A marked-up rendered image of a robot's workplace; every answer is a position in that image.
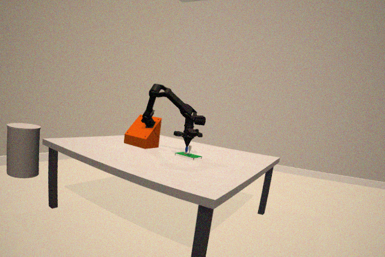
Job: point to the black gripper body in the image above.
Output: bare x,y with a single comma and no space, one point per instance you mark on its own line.
179,134

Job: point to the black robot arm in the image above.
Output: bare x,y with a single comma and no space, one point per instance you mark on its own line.
185,109

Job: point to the green circuit board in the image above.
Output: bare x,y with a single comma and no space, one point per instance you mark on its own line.
188,154

